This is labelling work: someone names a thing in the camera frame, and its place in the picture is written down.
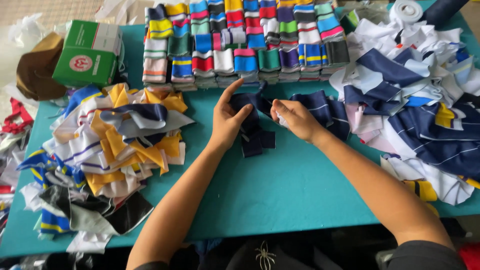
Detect person's right hand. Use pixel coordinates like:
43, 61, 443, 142
270, 99, 331, 145

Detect person's left hand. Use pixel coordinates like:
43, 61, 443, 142
209, 78, 254, 151

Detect plain navy fabric piece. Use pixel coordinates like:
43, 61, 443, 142
228, 81, 277, 158

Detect navy white-striped fabric piece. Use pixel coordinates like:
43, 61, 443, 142
289, 89, 350, 142

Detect stacks of striped knit collars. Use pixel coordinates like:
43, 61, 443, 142
142, 0, 352, 93

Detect heap of navy white scraps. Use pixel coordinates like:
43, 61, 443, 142
329, 17, 480, 217

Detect person's black spider-print shirt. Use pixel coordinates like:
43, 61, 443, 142
133, 225, 469, 270

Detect white tape roll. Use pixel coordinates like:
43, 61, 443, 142
389, 0, 425, 24

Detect heap of yellow white scraps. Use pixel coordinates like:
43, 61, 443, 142
17, 83, 196, 254

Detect dark navy fabric roll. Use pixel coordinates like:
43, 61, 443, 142
421, 0, 470, 28

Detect green and white cardboard box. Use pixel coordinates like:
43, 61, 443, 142
52, 19, 124, 89

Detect brown fabric cap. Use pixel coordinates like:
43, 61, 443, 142
16, 32, 68, 101

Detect red fabric piece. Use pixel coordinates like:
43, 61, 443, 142
1, 97, 35, 135

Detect clear plastic bag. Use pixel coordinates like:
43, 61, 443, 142
7, 13, 69, 50

